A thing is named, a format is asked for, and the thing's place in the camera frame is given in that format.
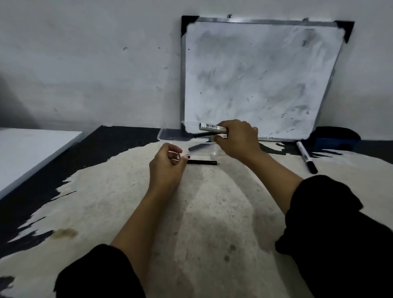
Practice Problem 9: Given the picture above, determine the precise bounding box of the clear plastic box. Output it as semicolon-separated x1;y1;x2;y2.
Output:
157;121;229;155

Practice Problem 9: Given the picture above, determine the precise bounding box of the black right sleeve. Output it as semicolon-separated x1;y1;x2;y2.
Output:
275;175;393;298

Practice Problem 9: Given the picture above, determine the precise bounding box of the white marker with black cap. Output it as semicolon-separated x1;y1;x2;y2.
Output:
296;141;318;175
180;155;218;166

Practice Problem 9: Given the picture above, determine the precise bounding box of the dark grey marker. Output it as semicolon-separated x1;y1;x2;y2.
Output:
187;142;213;152

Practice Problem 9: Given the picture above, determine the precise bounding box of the white marker with striped label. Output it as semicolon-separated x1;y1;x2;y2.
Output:
199;122;228;134

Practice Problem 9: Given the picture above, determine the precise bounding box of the white panel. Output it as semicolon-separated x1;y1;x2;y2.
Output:
0;128;84;199

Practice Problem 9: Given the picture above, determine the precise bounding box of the person's right forearm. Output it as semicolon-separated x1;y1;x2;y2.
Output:
245;150;304;215

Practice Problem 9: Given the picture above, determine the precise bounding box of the person's left forearm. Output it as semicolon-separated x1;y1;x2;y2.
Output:
110;184;176;278

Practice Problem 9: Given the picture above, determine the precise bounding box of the black sleeve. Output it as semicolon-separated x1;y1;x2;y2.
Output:
275;175;393;298
53;244;147;298

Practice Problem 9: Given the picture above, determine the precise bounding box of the person's right hand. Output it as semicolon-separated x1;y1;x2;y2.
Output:
213;119;263;165

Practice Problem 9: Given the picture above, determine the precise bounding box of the smudged whiteboard with metal frame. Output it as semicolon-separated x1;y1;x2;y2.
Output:
180;14;355;142

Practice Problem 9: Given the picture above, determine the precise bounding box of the blue whiteboard eraser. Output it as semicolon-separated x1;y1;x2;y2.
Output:
308;126;362;152

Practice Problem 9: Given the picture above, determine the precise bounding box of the person's left hand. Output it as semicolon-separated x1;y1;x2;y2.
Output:
149;143;189;193

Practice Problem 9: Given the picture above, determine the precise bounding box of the black left sleeve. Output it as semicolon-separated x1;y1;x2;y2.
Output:
53;244;147;298

